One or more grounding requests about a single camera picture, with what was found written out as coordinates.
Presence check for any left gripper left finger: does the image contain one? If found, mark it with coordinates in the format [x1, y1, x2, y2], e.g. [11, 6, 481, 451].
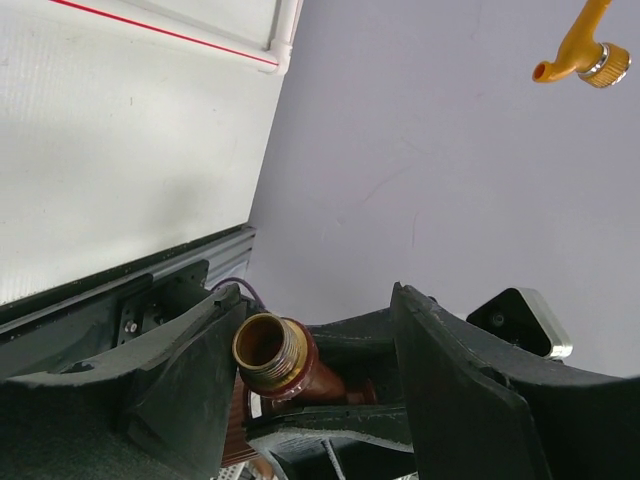
[1, 286, 246, 479]

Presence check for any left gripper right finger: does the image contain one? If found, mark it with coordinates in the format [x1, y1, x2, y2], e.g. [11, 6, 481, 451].
[390, 284, 639, 479]

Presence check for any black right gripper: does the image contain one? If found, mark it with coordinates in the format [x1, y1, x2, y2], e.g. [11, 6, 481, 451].
[245, 309, 415, 479]

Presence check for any brown water faucet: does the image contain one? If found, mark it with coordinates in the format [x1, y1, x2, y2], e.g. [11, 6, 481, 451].
[222, 313, 376, 468]

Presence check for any white PVC pipe frame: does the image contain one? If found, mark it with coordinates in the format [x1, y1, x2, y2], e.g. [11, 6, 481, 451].
[55, 0, 303, 76]

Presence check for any yellow water faucet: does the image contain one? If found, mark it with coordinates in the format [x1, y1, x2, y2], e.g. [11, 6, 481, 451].
[532, 0, 632, 89]

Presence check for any right white cable duct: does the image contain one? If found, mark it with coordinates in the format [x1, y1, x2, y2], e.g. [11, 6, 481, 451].
[215, 459, 275, 480]

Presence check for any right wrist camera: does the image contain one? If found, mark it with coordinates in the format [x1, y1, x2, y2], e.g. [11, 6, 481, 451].
[466, 287, 573, 362]

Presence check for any aluminium profile rail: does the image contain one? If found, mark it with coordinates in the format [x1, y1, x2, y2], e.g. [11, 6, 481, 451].
[205, 227, 256, 289]

